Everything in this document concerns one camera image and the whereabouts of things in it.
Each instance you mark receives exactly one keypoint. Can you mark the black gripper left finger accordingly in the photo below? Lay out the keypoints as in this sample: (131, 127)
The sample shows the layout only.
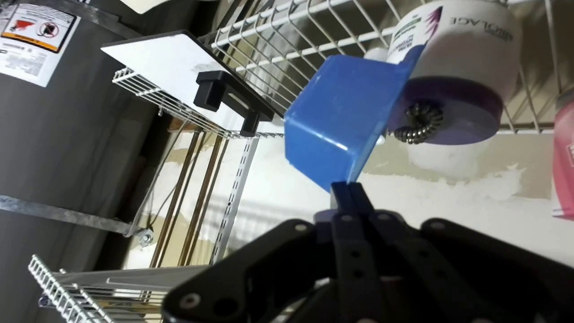
(343, 238)

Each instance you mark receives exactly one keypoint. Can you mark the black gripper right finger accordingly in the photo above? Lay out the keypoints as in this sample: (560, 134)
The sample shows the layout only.
(418, 262)

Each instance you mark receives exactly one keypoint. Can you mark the copper pipe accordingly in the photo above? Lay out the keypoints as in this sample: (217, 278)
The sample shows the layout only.
(203, 199)
(176, 197)

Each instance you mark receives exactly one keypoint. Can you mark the pink bottle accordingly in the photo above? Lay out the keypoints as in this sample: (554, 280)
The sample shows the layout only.
(563, 158)

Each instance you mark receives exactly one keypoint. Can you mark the black clip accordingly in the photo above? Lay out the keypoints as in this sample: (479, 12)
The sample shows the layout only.
(224, 95)

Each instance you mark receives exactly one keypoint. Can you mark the white bottle with purple cap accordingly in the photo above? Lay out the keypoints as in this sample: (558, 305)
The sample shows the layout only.
(459, 71)

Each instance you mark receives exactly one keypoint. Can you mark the white card sign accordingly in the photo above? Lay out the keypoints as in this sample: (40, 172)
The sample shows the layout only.
(172, 71)

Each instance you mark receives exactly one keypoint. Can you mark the grey water heater tank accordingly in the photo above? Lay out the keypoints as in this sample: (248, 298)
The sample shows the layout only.
(54, 154)

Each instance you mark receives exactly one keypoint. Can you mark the perforated metal upright rail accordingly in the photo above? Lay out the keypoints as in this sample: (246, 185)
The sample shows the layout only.
(233, 197)

